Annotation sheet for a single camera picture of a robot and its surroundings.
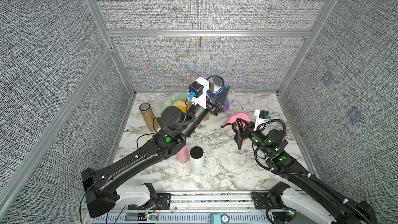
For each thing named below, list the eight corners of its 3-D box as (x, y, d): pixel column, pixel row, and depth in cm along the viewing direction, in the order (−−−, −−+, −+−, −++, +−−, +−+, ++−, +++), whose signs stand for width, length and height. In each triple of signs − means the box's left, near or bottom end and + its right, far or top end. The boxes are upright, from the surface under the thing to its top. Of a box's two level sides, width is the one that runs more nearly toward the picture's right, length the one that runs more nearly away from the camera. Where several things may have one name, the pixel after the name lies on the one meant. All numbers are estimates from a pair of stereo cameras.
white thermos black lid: (191, 174, 84) (189, 159, 66) (191, 163, 87) (189, 145, 70) (202, 174, 84) (204, 159, 66) (202, 163, 87) (203, 145, 70)
